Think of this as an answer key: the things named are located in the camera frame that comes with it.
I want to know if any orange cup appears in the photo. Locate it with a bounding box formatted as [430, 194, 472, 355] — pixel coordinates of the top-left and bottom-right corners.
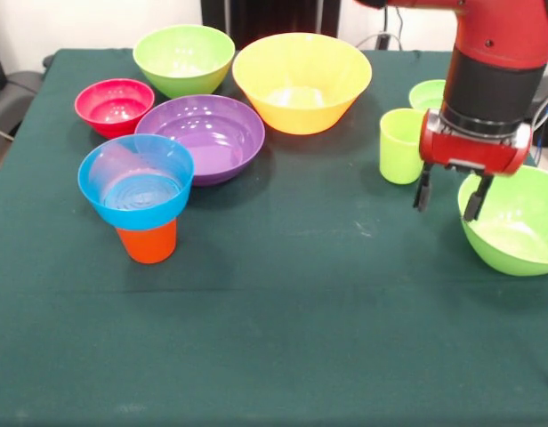
[115, 217, 179, 265]

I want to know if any large light green bowl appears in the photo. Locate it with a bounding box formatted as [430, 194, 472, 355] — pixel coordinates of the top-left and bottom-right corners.
[132, 24, 236, 100]
[456, 165, 548, 278]

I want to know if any grey chair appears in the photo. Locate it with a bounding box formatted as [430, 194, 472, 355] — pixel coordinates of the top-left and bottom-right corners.
[0, 70, 43, 139]

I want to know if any blue bowl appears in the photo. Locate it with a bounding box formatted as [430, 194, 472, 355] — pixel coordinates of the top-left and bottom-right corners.
[77, 133, 196, 231]

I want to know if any small green bowl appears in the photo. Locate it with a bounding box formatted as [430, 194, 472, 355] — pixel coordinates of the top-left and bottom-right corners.
[407, 79, 447, 112]

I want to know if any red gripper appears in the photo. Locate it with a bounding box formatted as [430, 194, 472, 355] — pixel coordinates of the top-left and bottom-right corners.
[412, 109, 534, 222]

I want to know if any purple bowl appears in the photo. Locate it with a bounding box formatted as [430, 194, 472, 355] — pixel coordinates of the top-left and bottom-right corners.
[134, 93, 266, 187]

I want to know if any pink bowl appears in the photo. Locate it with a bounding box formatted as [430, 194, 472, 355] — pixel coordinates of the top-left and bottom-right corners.
[74, 78, 156, 141]

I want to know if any grey cable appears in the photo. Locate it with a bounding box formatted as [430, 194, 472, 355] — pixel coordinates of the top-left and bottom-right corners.
[532, 90, 548, 133]

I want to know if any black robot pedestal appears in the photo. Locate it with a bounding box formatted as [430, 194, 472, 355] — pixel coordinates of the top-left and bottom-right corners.
[201, 0, 342, 50]

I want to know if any blue cable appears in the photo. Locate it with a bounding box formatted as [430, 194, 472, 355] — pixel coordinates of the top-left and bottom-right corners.
[533, 104, 548, 166]

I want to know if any yellow-green cup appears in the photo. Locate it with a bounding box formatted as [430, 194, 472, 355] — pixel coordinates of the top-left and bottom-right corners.
[379, 108, 427, 185]

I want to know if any large yellow bowl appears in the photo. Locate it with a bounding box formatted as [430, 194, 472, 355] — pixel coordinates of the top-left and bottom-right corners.
[231, 32, 373, 135]

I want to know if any dark green tablecloth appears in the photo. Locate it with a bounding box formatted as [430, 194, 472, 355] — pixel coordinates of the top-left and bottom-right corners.
[0, 47, 548, 427]

